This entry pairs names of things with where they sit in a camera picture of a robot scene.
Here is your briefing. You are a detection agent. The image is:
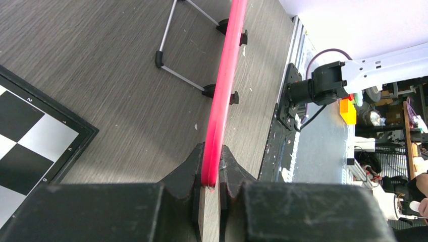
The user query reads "metal wire whiteboard stand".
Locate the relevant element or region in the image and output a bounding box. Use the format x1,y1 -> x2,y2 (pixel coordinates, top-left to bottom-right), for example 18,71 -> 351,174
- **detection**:
154,1 -> 228,98

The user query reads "pink framed whiteboard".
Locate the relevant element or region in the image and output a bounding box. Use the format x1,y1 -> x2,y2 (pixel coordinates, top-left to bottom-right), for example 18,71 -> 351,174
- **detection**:
201,0 -> 247,188

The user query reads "operator hand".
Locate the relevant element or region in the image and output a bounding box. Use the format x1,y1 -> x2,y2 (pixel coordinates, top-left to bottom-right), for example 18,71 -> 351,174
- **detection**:
418,198 -> 428,218

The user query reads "black white checkerboard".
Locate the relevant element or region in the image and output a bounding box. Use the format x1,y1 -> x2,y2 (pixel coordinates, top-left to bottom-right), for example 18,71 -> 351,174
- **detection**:
1,67 -> 98,226

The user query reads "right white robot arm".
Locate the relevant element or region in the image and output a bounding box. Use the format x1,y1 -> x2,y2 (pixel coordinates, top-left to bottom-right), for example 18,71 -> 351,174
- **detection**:
286,43 -> 427,106

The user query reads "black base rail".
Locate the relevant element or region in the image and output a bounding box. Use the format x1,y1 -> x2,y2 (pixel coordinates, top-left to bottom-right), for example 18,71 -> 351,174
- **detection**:
258,63 -> 302,183

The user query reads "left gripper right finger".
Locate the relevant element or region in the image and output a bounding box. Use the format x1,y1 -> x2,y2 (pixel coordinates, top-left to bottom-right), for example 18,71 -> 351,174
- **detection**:
219,146 -> 396,241

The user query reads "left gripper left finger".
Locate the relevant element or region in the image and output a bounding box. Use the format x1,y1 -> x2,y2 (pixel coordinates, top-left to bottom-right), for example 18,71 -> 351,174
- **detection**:
1,144 -> 204,241

